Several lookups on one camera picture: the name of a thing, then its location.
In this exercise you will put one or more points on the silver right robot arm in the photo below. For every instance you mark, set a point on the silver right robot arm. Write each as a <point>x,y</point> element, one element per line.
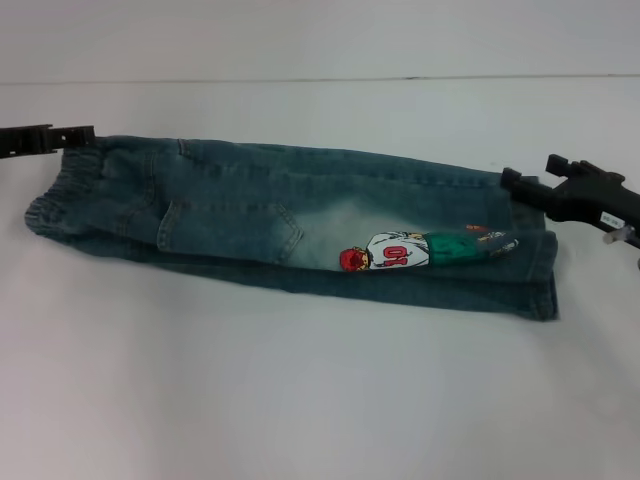
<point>622,236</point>

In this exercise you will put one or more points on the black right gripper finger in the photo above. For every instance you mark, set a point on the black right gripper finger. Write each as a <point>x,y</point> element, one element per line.
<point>527,191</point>
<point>567,169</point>

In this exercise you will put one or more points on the blue denim shorts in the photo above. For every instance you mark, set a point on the blue denim shorts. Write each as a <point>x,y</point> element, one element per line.
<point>225,190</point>

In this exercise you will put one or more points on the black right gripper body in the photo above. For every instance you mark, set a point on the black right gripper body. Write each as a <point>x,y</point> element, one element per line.
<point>600,197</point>

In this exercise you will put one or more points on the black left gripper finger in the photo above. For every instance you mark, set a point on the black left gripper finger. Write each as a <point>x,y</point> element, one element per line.
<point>30,142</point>

